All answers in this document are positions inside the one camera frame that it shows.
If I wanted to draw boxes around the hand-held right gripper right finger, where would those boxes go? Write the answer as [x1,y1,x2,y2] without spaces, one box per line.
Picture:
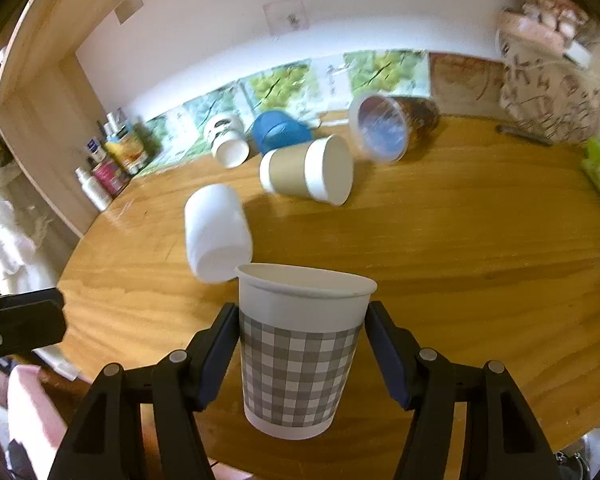
[364,300,561,480]

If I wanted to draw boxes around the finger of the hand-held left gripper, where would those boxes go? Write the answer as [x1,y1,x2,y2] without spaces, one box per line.
[0,287,67,362]

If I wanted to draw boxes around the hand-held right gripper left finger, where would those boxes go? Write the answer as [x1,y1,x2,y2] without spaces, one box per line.
[47,302,241,480]

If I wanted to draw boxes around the grey checked paper cup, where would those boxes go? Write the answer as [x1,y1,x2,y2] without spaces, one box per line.
[234,262,378,442]

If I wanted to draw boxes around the plain white cup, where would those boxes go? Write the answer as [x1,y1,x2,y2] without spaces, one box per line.
[184,184,253,284]

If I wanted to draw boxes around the brown sleeved paper cup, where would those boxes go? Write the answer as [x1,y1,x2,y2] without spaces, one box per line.
[259,134,355,207]

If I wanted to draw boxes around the white cup with dark print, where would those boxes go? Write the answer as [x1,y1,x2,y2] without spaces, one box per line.
[203,113,251,169]

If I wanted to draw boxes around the clear plastic cup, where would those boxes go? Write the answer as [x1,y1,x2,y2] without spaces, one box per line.
[348,93,441,164]

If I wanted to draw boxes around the blue plastic cup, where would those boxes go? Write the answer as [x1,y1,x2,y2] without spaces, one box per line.
[252,110,315,156]

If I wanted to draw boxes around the white cloth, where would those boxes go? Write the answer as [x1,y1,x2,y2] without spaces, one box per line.
[0,167,77,297]

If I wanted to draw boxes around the pink cloth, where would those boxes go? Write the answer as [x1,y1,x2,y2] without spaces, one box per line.
[7,364,82,480]

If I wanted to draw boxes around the white plastic bottle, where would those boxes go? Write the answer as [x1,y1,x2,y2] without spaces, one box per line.
[75,167,112,212]

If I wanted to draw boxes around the pink cosmetic jar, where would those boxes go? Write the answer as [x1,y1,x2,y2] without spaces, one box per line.
[91,157,131,196]

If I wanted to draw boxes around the blue and white bottle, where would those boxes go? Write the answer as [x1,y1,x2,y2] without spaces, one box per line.
[84,137,109,164]

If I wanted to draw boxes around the wooden shelf unit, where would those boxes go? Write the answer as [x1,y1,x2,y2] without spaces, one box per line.
[0,0,162,239]

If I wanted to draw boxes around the dark pen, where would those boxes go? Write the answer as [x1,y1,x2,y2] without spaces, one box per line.
[495,123,554,147]

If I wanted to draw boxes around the green leaf print poster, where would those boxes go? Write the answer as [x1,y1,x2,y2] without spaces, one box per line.
[139,49,429,162]

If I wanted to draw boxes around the brown printed board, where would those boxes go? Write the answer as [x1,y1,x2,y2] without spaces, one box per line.
[427,52,507,117]

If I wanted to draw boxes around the beige patterned bag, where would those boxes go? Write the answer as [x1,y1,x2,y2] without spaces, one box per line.
[495,8,600,147]

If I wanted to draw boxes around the dried flower bunch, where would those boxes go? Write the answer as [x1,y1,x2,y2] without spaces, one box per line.
[519,0,592,37]

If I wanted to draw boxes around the pale square wall sticker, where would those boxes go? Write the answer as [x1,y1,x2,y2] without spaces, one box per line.
[262,0,311,36]

